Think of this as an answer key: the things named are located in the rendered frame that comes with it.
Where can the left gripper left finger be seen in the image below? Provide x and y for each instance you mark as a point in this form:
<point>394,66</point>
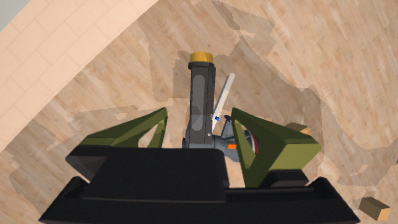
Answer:
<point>128,134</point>

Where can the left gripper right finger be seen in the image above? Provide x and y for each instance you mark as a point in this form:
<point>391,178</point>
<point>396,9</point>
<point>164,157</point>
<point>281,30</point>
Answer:
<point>281,148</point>

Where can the red and grey hose nozzle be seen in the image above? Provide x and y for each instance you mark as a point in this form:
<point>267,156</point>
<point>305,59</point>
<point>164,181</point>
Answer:
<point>201,122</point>

